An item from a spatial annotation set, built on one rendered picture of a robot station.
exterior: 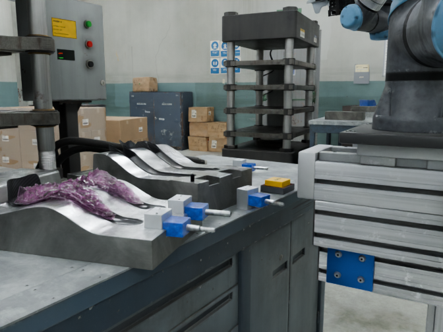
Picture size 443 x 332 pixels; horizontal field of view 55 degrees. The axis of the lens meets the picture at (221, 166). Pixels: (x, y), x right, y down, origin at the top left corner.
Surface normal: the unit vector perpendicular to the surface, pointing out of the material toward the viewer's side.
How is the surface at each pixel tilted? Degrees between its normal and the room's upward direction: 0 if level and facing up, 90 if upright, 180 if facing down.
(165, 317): 90
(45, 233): 90
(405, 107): 72
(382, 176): 90
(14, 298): 0
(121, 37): 90
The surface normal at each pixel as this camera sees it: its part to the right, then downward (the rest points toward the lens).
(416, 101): -0.43, -0.15
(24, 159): -0.36, 0.31
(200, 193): 0.83, 0.10
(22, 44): 0.33, 0.16
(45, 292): 0.00, -0.99
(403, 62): -0.82, 0.11
